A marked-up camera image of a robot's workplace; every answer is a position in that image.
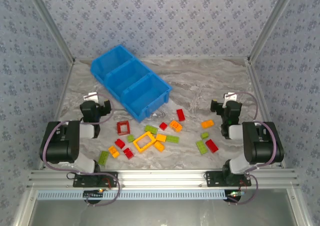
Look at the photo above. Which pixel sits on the red lego window frame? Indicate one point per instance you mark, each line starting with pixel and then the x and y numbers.
pixel 123 122

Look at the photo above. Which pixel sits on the small green lego brick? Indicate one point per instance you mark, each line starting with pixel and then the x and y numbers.
pixel 130 138
pixel 205 135

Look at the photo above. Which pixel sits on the small red lego brick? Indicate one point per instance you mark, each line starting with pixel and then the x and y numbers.
pixel 120 143
pixel 163 126

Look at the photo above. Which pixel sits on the blue three-compartment plastic bin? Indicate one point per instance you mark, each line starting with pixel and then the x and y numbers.
pixel 140 96

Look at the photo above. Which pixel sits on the orange lego arch brick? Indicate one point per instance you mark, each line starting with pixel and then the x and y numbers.
pixel 175 124

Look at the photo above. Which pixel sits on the yellow lego window frame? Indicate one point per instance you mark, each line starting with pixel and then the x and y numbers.
pixel 138 146

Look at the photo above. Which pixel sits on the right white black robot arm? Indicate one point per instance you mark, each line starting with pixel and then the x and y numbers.
pixel 262 148

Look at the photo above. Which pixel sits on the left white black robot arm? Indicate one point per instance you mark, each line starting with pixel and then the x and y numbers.
pixel 60 146

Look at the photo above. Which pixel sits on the small black controller board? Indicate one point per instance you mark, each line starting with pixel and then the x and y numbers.
pixel 93 194
pixel 235 194

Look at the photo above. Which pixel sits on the grey metal panel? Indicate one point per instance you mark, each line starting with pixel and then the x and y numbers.
pixel 160 213

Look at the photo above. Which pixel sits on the left arm white wrist camera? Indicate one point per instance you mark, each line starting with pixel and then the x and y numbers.
pixel 92 96

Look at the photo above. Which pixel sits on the arm white wrist camera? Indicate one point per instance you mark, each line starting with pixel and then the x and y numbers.
pixel 231 96
pixel 92 96

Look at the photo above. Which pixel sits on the right arm white wrist camera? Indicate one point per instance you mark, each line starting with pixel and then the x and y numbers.
pixel 231 96

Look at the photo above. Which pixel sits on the aluminium table side rail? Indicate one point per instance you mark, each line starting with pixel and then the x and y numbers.
pixel 58 108
pixel 262 98

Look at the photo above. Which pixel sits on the thin aluminium table edge rail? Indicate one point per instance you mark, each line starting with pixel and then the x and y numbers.
pixel 200 58

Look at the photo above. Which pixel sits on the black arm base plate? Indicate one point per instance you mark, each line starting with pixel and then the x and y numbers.
pixel 212 181
pixel 77 183

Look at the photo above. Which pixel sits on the long aluminium extrusion rail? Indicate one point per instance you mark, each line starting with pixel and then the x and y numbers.
pixel 160 178

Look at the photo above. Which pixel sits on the aluminium corner post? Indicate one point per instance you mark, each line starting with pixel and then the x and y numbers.
pixel 52 24
pixel 271 24

